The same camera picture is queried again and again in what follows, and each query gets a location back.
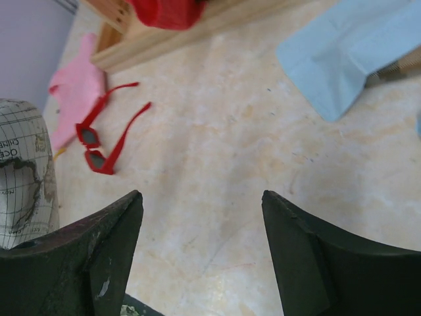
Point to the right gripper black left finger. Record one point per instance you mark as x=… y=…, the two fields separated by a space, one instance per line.
x=79 y=269

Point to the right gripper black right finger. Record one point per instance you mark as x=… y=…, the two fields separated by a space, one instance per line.
x=322 y=269

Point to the map print glasses case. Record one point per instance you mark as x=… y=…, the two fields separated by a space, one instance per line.
x=29 y=203

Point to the red sunglasses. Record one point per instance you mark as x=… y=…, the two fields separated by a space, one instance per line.
x=102 y=146

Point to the large light blue cloth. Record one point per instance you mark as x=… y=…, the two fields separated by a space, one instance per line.
x=330 y=59

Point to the pink folded t-shirt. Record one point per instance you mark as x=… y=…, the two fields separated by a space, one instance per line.
x=76 y=86

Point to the brown plaid glasses case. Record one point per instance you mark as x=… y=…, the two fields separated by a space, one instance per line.
x=405 y=67

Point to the wooden clothes rack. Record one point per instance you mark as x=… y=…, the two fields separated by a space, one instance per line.
x=123 y=41

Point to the red tank top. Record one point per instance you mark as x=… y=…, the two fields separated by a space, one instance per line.
x=168 y=14

